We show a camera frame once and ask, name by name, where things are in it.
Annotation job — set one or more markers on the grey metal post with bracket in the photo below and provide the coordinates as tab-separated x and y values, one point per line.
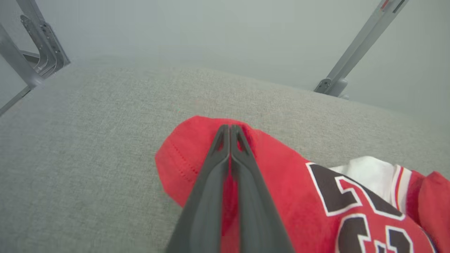
358	45

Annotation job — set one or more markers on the grey metal corner frame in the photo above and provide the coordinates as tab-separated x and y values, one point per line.
45	45

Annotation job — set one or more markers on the red jersey with white sleeves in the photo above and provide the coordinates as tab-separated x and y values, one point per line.
291	182

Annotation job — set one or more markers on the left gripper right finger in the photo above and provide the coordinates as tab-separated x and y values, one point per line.
256	211

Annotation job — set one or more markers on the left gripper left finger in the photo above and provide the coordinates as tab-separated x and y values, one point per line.
204	211

